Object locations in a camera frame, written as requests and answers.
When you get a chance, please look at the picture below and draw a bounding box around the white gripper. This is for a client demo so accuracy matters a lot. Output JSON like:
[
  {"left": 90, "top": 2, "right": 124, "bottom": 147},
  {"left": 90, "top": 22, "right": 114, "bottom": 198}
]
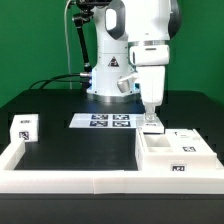
[{"left": 129, "top": 45, "right": 170, "bottom": 122}]

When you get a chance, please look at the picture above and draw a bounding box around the white door panel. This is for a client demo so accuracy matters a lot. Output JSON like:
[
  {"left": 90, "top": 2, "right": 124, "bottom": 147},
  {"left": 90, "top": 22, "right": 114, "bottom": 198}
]
[
  {"left": 136, "top": 120, "right": 164, "bottom": 134},
  {"left": 165, "top": 129, "right": 217, "bottom": 158}
]

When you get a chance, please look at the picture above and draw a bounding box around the white cabinet body box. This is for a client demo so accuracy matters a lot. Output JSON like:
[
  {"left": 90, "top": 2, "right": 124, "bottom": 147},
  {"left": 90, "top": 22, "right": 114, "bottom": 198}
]
[{"left": 135, "top": 129, "right": 224, "bottom": 172}]

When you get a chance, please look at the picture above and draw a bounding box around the small white cabinet top block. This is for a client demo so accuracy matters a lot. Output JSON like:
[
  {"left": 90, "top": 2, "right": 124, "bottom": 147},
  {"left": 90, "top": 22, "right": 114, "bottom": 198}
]
[{"left": 10, "top": 114, "right": 39, "bottom": 142}]

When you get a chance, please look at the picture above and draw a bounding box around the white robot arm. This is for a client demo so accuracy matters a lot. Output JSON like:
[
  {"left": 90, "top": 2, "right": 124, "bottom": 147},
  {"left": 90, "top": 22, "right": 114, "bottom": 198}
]
[{"left": 87, "top": 0, "right": 181, "bottom": 122}]

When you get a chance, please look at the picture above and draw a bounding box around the white fiducial marker sheet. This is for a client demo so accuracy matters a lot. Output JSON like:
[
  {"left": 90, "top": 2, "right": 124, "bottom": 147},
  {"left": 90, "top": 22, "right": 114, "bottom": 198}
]
[{"left": 69, "top": 113, "right": 144, "bottom": 129}]

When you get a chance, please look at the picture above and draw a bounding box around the black cable bundle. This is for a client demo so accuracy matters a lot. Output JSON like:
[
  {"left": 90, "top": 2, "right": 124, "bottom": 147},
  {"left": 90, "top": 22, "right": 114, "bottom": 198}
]
[{"left": 29, "top": 73, "right": 93, "bottom": 90}]

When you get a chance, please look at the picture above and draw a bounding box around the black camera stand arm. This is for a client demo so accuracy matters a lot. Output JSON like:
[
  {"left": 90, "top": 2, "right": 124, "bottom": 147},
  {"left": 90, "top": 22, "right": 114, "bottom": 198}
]
[{"left": 72, "top": 0, "right": 112, "bottom": 72}]

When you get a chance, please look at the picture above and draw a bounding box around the white hanging cable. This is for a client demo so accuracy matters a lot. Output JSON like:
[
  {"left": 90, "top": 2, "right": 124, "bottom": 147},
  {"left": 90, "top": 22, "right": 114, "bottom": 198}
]
[{"left": 63, "top": 0, "right": 74, "bottom": 90}]

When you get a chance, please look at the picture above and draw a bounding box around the white U-shaped fence frame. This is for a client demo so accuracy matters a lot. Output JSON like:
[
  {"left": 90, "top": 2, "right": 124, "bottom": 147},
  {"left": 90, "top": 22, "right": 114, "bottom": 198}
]
[{"left": 0, "top": 139, "right": 224, "bottom": 194}]

